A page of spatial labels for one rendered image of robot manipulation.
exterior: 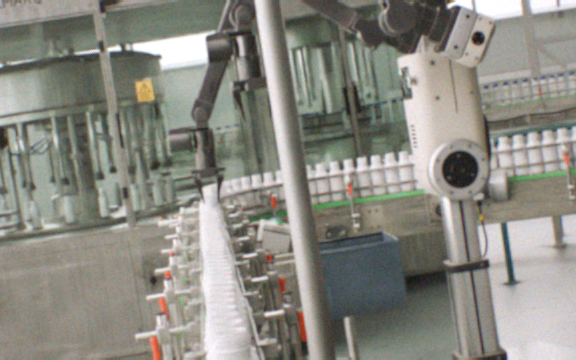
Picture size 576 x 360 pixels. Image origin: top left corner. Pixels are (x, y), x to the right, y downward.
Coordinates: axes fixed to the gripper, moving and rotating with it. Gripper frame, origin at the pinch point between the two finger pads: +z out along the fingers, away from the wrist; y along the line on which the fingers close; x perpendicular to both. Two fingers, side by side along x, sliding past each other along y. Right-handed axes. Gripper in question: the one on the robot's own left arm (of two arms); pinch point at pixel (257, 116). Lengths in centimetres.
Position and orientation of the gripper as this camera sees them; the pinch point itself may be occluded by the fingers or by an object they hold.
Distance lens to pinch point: 294.1
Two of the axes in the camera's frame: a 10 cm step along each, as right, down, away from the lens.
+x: -0.7, -0.3, 10.0
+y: 9.9, -1.5, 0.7
